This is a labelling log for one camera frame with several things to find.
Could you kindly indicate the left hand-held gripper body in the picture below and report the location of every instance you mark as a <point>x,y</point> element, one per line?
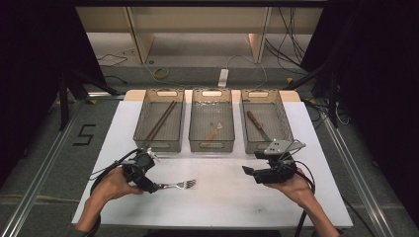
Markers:
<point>138,166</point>

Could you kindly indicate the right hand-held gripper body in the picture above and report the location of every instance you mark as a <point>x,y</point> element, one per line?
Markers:
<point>276,174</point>

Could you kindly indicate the smoky clear plastic bin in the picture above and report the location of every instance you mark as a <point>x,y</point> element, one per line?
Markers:
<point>276,121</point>
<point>211,112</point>
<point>171,131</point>

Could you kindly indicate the wooden spoon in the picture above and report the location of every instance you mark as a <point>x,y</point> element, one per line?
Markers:
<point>212,134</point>

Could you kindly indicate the brown wooden chopstick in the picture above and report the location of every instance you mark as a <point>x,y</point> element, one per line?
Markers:
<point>161,118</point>
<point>164,119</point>

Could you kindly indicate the person's right hand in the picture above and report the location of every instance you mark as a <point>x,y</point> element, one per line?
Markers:
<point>296,191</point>

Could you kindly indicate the person's left hand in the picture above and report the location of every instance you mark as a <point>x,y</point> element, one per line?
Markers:
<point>112,187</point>

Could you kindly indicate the white power strip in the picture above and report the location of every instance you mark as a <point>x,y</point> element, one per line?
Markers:
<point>223,78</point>

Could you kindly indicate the black metal stand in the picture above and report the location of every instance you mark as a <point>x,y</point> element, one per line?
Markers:
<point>332,98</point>
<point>63,98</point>

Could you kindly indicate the yellow tape roll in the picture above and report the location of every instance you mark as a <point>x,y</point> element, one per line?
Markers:
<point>155,73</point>

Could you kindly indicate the black curtain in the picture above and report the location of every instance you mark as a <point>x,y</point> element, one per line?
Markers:
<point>378,82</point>
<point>39,65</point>

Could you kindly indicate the beige wooden shelf unit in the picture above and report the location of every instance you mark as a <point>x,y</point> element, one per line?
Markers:
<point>197,19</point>

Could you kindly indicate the aluminium floor rail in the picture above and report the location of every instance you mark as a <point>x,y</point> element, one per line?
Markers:
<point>39,174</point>
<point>362,184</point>

